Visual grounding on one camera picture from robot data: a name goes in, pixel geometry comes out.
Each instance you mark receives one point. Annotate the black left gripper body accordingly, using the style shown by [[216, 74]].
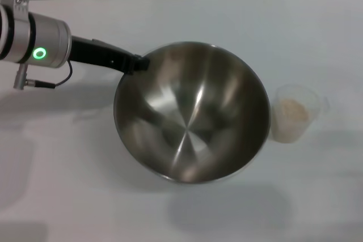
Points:
[[96, 53]]

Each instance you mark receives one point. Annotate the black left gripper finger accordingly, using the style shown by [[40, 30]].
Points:
[[141, 63]]

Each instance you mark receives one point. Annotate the white rice grains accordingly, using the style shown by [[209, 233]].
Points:
[[292, 111]]

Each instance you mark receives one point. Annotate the stainless steel mixing bowl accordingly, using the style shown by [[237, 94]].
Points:
[[193, 117]]

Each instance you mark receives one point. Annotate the clear plastic measuring cup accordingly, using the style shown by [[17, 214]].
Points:
[[300, 131]]

